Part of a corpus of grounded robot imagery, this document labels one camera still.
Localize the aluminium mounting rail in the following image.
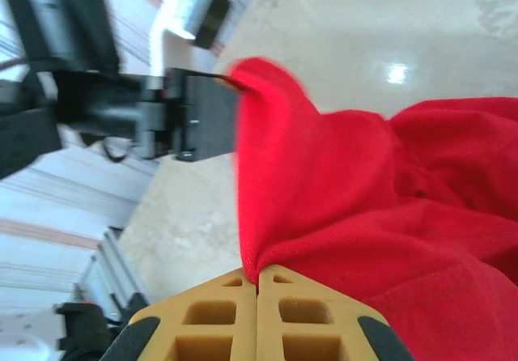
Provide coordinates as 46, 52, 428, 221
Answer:
72, 229, 149, 325

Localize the red t-shirt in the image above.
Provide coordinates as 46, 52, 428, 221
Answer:
228, 56, 518, 361

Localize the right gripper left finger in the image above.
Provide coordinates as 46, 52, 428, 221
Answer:
107, 266, 259, 361

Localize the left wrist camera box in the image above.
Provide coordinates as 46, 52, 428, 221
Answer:
148, 0, 235, 91

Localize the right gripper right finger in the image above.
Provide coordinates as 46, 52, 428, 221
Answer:
257, 264, 416, 361

